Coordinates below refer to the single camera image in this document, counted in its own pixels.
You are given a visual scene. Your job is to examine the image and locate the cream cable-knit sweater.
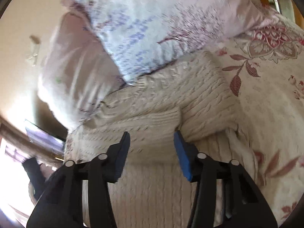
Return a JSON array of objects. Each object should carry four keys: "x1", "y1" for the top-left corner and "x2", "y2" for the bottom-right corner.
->
[{"x1": 63, "y1": 51, "x2": 258, "y2": 228}]

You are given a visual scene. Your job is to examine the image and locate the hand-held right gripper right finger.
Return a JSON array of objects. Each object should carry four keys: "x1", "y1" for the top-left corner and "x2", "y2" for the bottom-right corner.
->
[{"x1": 173, "y1": 131, "x2": 278, "y2": 228}]

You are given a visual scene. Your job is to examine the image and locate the pink floral bed sheet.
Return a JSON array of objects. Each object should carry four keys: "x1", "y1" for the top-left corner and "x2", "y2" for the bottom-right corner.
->
[{"x1": 214, "y1": 3, "x2": 304, "y2": 228}]

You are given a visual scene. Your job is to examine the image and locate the lavender printed pillow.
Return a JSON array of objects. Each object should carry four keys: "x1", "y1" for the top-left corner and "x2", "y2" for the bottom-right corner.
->
[{"x1": 62, "y1": 0, "x2": 264, "y2": 86}]

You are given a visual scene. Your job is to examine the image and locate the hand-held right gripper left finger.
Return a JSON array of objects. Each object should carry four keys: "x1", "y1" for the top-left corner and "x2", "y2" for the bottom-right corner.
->
[{"x1": 26, "y1": 131, "x2": 131, "y2": 228}]

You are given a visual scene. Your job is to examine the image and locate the pale pink pillow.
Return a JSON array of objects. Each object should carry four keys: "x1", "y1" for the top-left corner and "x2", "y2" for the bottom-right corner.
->
[{"x1": 37, "y1": 12, "x2": 126, "y2": 132}]

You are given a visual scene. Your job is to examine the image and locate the dark furniture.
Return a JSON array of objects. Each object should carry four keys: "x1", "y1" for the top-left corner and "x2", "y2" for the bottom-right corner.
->
[{"x1": 22, "y1": 157, "x2": 48, "y2": 200}]

